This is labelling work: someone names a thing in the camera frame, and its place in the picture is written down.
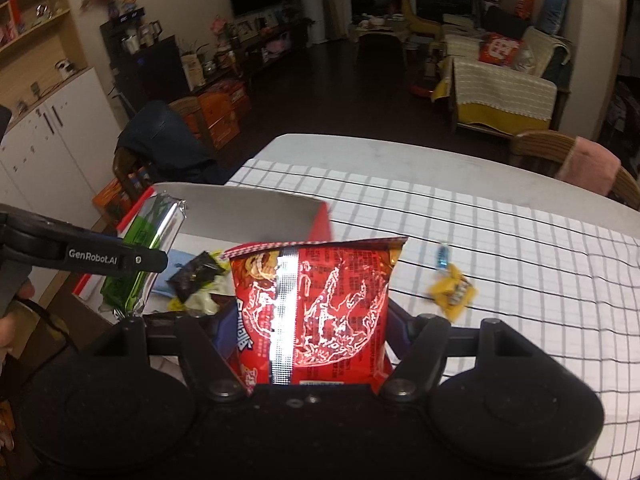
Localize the yellow cartoon snack packet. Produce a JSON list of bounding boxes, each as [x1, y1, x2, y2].
[[170, 250, 236, 317]]

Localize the white standing air conditioner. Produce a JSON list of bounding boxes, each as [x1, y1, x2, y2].
[[300, 0, 327, 46]]

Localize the black snack packet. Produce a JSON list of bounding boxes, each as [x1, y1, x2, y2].
[[167, 250, 227, 303]]

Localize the white and blue snack packet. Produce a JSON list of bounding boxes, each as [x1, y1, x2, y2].
[[147, 249, 183, 306]]

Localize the orange cartons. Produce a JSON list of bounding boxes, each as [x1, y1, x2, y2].
[[187, 80, 251, 148]]

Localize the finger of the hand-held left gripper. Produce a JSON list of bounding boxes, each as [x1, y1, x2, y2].
[[122, 244, 169, 275]]

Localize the dark coffee table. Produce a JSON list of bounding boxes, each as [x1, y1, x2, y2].
[[355, 15, 406, 56]]

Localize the sofa with beige cover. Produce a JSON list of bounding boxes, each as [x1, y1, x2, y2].
[[432, 25, 573, 136]]

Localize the black cabinet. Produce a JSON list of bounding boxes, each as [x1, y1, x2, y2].
[[100, 17, 193, 106]]

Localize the pink towel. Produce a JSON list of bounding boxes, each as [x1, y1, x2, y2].
[[556, 136, 622, 197]]

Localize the green foil snack packet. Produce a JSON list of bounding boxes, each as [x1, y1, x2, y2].
[[100, 194, 190, 322]]

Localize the yellow giraffe toy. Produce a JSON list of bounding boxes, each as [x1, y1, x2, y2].
[[392, 0, 446, 41]]

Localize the red snack bag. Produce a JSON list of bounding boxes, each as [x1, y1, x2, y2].
[[222, 236, 409, 396]]

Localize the black cable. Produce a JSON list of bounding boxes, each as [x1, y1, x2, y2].
[[17, 297, 81, 356]]

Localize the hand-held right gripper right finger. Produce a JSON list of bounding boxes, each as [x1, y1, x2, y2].
[[381, 300, 536, 403]]

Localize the red cardboard box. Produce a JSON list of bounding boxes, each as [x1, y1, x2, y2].
[[72, 182, 333, 321]]

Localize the wooden chair with jacket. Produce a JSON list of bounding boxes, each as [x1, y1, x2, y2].
[[112, 97, 221, 201]]

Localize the blue jacket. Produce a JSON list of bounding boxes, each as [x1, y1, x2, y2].
[[120, 101, 218, 186]]

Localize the small yellow candy packet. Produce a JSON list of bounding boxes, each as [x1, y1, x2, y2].
[[425, 242, 479, 324]]

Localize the wooden chair with towel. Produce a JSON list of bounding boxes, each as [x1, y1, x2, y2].
[[510, 130, 640, 211]]

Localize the dark television stand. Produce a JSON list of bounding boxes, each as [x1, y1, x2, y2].
[[210, 17, 311, 81]]

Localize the white cabinet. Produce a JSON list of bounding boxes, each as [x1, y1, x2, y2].
[[0, 67, 126, 261]]

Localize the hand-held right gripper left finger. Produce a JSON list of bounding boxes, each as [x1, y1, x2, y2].
[[87, 305, 248, 402]]

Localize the red printed cushion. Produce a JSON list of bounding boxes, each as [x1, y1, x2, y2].
[[479, 32, 523, 67]]

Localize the person's left hand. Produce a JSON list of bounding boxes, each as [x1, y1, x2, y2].
[[0, 280, 37, 361]]

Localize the wooden wall shelf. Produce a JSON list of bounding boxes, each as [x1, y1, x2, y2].
[[0, 0, 76, 111]]

